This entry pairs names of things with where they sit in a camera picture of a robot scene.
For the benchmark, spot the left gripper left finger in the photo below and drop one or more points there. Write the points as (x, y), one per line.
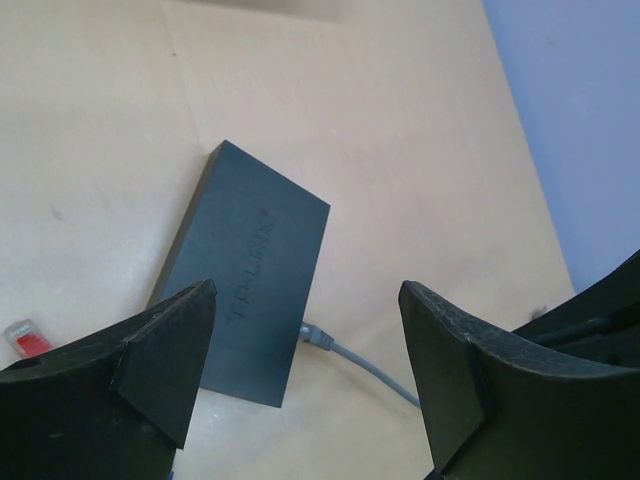
(116, 404)

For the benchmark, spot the black network switch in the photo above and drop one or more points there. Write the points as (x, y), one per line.
(257, 235)

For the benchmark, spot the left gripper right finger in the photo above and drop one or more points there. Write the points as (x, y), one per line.
(497, 406)

